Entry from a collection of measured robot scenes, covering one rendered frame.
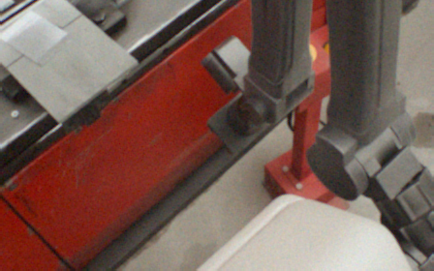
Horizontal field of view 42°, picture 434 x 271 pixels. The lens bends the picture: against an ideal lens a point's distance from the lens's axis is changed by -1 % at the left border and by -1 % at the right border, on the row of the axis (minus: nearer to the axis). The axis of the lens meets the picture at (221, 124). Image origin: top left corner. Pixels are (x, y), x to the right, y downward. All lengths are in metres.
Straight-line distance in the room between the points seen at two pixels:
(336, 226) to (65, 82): 0.70
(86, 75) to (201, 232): 1.01
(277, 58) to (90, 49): 0.54
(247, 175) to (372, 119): 1.47
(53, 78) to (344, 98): 0.64
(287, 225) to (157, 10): 0.88
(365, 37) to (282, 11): 0.10
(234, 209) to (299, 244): 1.50
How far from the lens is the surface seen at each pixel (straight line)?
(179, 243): 1.93
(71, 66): 1.07
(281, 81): 0.63
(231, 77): 0.75
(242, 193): 1.98
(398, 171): 0.62
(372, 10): 0.47
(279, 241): 0.48
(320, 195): 1.85
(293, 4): 0.55
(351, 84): 0.54
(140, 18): 1.29
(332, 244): 0.44
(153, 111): 1.43
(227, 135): 0.84
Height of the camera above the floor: 1.79
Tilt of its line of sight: 58 degrees down
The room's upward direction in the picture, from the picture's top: 8 degrees counter-clockwise
